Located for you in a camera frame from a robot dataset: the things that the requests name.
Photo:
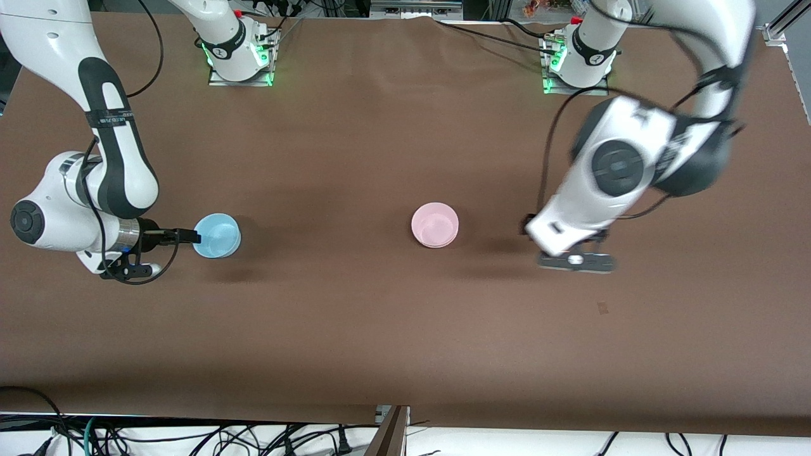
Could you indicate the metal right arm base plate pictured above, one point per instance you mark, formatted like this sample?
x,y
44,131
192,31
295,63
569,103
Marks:
x,y
241,83

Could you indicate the brown table cover sheet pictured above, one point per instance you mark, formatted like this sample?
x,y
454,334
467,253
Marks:
x,y
380,158

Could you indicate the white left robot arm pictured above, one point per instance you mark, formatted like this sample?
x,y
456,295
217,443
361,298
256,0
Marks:
x,y
614,164

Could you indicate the aluminium profile post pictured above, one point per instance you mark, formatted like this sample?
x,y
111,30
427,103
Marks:
x,y
389,437

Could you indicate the white plastic bowl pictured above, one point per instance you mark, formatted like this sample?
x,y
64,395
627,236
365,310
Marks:
x,y
436,246

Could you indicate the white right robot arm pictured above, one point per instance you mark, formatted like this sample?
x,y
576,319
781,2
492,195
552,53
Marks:
x,y
108,158

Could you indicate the grey metal box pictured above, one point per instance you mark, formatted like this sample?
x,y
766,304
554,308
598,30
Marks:
x,y
415,7

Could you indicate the aluminium frame rail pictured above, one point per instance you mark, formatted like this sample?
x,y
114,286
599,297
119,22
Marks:
x,y
789,57

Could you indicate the orange toy figure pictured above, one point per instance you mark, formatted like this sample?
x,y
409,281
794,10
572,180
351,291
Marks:
x,y
535,7

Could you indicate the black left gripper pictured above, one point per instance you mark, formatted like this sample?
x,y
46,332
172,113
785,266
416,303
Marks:
x,y
528,219

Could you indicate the light blue plastic bowl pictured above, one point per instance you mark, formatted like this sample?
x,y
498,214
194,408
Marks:
x,y
218,235

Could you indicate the pink plastic bowl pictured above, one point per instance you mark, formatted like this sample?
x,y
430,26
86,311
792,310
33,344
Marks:
x,y
434,223

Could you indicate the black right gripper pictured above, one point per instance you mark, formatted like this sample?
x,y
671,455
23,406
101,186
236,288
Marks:
x,y
149,232

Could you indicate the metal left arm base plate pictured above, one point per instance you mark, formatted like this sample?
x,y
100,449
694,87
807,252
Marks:
x,y
576,92

